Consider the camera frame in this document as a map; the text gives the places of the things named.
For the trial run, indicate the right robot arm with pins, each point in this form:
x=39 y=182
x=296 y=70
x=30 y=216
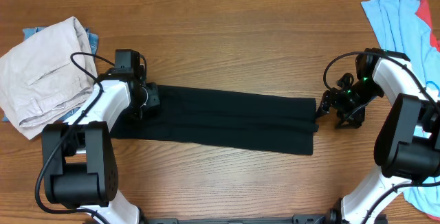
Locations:
x=406 y=151

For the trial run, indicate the blue folded jeans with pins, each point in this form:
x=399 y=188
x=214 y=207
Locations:
x=93 y=41

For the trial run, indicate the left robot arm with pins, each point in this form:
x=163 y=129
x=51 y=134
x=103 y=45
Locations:
x=79 y=172

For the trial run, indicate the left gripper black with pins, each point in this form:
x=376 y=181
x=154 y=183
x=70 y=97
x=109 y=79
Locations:
x=154 y=100

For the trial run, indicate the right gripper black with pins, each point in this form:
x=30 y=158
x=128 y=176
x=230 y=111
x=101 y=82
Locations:
x=331 y=97

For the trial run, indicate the black shirt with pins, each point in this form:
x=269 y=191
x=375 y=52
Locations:
x=226 y=118

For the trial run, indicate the beige folded trousers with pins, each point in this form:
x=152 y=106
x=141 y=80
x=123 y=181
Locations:
x=45 y=76

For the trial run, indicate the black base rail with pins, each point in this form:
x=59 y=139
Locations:
x=233 y=220

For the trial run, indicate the light blue t-shirt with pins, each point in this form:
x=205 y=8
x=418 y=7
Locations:
x=406 y=26

